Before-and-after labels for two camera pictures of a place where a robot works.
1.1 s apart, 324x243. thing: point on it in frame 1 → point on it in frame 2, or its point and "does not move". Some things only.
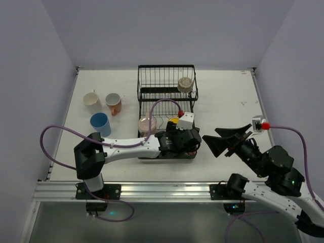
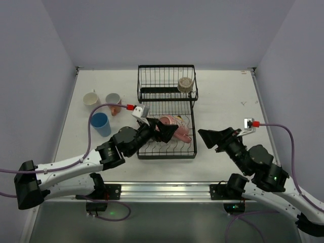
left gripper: (192, 138) → (153, 128)
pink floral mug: (193, 153) → (181, 132)
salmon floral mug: (114, 101) does not move
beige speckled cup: (185, 84) does not move
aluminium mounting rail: (131, 191) does not move
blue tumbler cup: (100, 122) does not move
